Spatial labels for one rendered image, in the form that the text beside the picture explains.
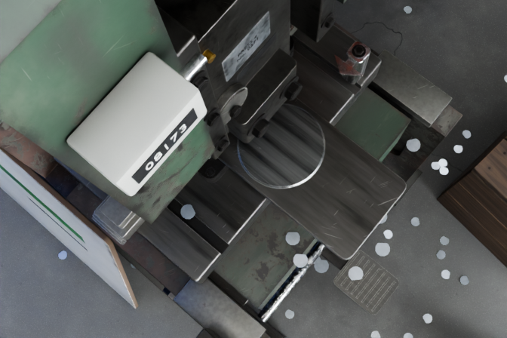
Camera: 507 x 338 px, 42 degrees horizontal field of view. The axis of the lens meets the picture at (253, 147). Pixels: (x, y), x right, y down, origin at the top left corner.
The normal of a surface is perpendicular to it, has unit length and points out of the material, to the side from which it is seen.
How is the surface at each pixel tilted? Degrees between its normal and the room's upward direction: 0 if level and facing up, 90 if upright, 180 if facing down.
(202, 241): 0
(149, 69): 0
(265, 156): 0
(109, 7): 90
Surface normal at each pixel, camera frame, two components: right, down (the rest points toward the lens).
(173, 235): -0.05, -0.25
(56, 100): 0.76, 0.61
